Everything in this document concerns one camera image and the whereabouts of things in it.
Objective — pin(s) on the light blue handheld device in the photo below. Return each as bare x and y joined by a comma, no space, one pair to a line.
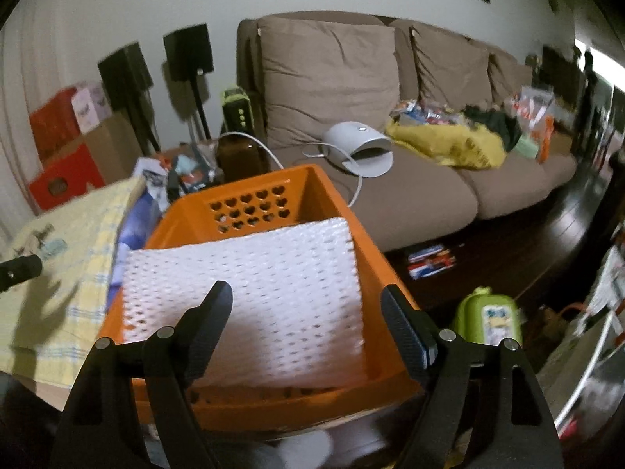
184,163

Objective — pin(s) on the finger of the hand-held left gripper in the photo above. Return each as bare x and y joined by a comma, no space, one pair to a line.
22,269

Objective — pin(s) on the red patterned gift box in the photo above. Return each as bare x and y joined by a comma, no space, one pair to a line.
53,122

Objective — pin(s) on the red blue snack box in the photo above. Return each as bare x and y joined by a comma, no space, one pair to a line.
432,261

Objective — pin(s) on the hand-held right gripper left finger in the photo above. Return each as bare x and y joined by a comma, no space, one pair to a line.
210,332

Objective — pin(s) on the yellow checked tablecloth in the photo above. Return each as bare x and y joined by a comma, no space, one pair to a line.
73,224

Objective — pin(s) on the white foam wrap sheet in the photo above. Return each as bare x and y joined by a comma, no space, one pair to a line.
273,278

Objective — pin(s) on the white nail lamp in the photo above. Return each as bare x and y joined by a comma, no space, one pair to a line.
356,144

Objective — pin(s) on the purple white plastic pack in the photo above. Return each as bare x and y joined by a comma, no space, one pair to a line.
136,224

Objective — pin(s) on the blue-grey plastic clip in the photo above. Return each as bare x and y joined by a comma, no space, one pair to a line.
53,248

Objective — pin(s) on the large brown sofa cushion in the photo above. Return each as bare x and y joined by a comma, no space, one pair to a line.
327,83

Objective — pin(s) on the yellow cloth bag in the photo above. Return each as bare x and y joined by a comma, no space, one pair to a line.
444,146

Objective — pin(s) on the white orange paper bag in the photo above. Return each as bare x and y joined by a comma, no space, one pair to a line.
534,112

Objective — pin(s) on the dark brown wooden box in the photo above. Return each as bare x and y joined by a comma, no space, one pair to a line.
241,159

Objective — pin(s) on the orange plastic basket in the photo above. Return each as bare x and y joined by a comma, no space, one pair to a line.
332,195

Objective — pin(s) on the mint green small box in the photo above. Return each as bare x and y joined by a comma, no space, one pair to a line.
526,146

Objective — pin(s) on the printed paper sheet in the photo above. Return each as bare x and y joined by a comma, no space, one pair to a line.
149,171

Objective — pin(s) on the green cartoon lunch box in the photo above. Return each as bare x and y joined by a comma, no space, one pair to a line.
483,317

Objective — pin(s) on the pile of assorted bags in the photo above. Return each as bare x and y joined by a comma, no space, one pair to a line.
595,332

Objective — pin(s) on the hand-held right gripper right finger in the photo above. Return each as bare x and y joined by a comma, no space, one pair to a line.
405,332

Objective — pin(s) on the pile of snack packets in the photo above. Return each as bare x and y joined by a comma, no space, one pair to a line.
425,112

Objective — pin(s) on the metal spring clip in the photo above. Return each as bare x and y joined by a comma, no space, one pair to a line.
41,234

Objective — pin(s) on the red box with oval label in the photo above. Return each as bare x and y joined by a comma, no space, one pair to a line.
66,180

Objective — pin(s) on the brown cardboard box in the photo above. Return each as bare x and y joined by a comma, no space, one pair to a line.
117,149

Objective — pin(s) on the white pink small box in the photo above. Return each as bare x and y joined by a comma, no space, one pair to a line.
90,105

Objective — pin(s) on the brown sofa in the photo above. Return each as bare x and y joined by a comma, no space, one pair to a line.
415,195

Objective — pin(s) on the dark green cloth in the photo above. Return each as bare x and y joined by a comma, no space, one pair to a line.
498,124

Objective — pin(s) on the dark wooden chair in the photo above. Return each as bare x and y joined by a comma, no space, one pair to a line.
566,78

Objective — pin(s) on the black speaker on stand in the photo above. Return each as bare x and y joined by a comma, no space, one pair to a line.
188,51
126,75

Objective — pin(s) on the green black power station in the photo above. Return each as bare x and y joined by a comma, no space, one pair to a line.
238,107

